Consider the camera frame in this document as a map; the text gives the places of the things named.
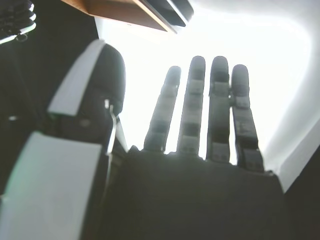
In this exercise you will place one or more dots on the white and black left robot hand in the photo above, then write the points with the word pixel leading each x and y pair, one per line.
pixel 180 195

